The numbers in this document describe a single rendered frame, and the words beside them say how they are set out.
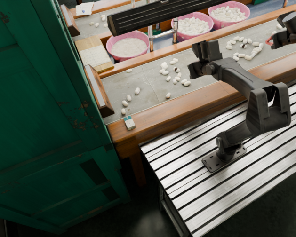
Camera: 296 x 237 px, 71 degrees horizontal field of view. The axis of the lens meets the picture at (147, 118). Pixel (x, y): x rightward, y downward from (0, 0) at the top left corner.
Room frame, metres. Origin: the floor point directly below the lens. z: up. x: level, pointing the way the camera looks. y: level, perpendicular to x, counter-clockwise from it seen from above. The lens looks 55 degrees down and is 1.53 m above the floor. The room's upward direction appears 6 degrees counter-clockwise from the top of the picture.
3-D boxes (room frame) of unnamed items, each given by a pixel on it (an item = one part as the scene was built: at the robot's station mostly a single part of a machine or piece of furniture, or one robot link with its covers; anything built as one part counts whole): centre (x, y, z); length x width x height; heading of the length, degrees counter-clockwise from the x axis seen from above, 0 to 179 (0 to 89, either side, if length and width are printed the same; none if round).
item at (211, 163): (0.36, -0.31, 0.71); 0.20 x 0.07 x 0.08; 113
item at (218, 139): (0.37, -0.31, 0.77); 0.09 x 0.06 x 0.06; 101
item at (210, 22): (1.24, -0.35, 0.72); 0.27 x 0.27 x 0.10
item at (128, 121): (0.52, 0.08, 0.78); 0.06 x 0.04 x 0.02; 18
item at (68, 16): (1.34, 0.43, 0.83); 0.30 x 0.06 x 0.07; 18
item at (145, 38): (1.10, 0.07, 0.72); 0.27 x 0.27 x 0.10
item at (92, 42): (1.04, 0.27, 0.77); 0.33 x 0.15 x 0.01; 18
